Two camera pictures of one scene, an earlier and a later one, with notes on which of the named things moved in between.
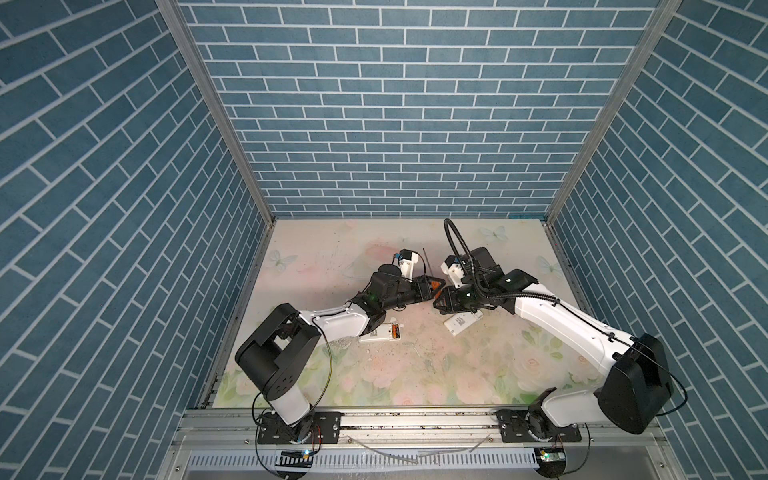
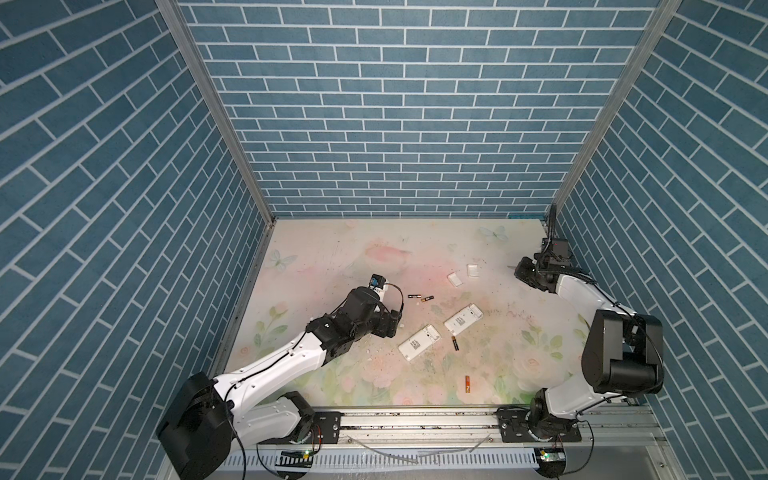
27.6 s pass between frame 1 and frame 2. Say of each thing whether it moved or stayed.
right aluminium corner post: stayed
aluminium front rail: stayed
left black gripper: moved
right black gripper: moved
